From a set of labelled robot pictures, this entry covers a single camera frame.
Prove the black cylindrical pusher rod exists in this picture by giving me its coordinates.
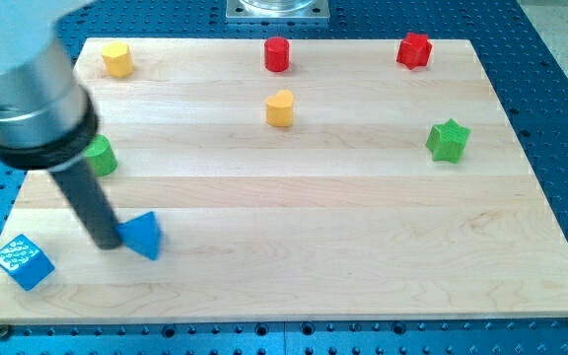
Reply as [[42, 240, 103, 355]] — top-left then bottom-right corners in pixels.
[[48, 157, 122, 249]]

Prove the blue triangle block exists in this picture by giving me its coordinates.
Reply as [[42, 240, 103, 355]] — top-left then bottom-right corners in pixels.
[[117, 212, 162, 260]]

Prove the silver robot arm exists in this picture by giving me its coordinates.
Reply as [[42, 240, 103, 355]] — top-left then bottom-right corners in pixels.
[[0, 0, 121, 249]]

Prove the yellow heart block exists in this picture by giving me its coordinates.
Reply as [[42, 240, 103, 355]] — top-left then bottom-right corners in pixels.
[[265, 90, 295, 127]]

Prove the green cylinder block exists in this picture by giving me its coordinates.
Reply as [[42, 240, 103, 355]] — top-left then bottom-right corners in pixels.
[[84, 134, 117, 177]]

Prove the blue cube block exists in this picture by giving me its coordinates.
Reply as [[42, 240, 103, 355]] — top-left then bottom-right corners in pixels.
[[0, 234, 55, 291]]

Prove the yellow hexagon block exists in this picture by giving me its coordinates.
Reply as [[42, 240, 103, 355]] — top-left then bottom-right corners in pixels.
[[102, 41, 134, 78]]

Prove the red cylinder block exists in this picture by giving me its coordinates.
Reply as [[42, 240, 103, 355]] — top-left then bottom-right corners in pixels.
[[264, 36, 290, 72]]

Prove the light wooden board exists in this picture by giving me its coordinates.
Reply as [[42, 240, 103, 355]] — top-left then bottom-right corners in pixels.
[[0, 38, 568, 324]]

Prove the red star block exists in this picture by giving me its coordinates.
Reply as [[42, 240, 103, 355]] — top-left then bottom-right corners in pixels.
[[396, 32, 433, 70]]

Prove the green star block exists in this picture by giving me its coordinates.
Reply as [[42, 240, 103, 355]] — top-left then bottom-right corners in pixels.
[[425, 118, 471, 164]]

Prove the blue perforated metal base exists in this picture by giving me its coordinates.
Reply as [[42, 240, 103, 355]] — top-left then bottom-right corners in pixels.
[[0, 0, 568, 354]]

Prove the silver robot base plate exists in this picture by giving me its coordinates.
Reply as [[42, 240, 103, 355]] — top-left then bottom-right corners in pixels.
[[225, 0, 330, 24]]

